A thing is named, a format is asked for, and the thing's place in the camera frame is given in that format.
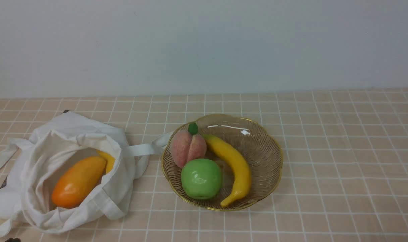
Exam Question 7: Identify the orange mango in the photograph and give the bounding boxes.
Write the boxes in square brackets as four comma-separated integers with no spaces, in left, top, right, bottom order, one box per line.
[51,156,106,209]

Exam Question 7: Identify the amber glass fruit bowl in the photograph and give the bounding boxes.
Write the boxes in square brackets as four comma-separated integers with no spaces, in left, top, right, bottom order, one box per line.
[161,114,283,211]

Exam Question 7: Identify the yellow fruit inside bag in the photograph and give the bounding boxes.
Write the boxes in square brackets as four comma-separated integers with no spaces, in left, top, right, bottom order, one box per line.
[97,150,116,174]

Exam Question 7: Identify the white cloth tote bag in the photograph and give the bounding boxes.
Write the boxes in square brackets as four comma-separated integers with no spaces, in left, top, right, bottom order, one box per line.
[0,111,172,238]

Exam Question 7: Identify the pink peach with leaf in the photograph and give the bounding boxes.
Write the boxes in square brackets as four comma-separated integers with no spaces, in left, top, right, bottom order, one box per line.
[171,122,207,169]

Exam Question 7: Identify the green apple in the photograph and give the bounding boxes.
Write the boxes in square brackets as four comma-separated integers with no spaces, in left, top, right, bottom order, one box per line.
[181,158,222,200]

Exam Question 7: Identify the yellow banana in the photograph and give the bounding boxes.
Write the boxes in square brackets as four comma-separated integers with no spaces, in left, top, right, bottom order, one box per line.
[203,134,252,208]

